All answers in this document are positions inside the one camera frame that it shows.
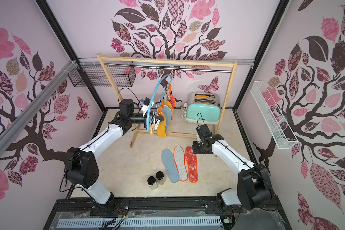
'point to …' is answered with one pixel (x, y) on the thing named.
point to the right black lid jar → (160, 178)
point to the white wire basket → (281, 132)
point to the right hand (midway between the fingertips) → (196, 151)
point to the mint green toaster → (207, 104)
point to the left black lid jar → (152, 183)
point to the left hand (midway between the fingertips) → (161, 120)
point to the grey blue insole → (168, 158)
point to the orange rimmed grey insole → (179, 158)
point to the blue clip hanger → (155, 122)
